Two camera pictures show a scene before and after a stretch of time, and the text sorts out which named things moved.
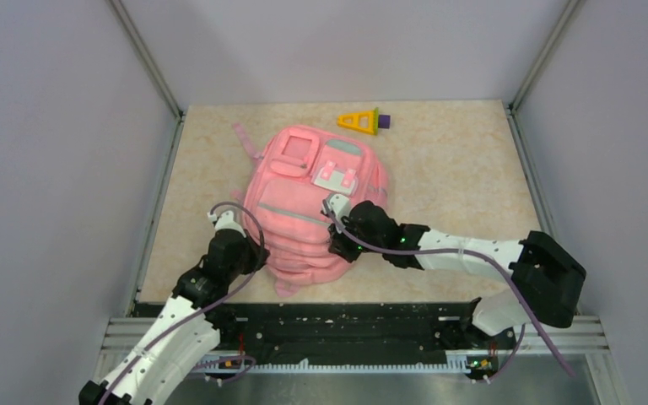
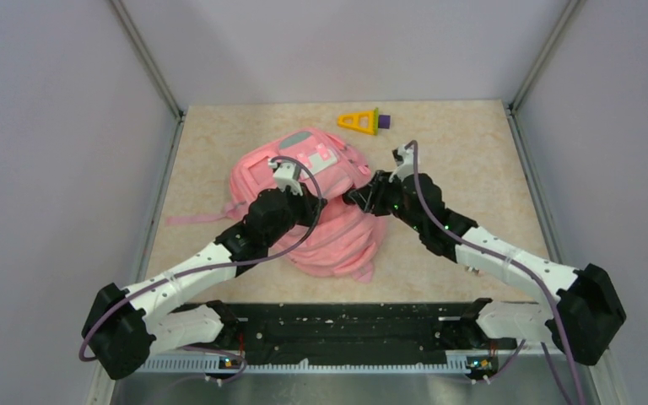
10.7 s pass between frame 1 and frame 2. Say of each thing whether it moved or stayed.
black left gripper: moved
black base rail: stayed
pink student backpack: moved
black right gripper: moved
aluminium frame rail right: stayed
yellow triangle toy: stayed
